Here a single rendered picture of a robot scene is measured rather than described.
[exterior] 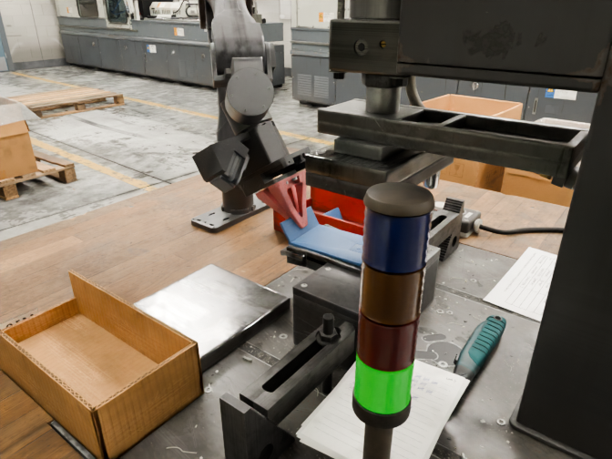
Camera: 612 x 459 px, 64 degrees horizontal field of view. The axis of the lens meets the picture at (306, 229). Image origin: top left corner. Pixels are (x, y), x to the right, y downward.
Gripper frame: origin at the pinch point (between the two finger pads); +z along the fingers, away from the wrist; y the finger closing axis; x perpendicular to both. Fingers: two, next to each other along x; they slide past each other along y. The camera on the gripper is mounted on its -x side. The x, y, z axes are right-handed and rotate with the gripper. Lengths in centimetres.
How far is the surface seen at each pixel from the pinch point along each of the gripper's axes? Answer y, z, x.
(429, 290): 11.3, 16.1, 5.3
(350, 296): 11.2, 8.8, -9.8
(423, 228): 34.0, -0.9, -27.6
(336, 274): 7.8, 6.8, -6.5
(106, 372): -10.4, 4.5, -29.2
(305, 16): -294, -174, 481
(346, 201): -9.3, 2.5, 24.0
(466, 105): -76, 2, 272
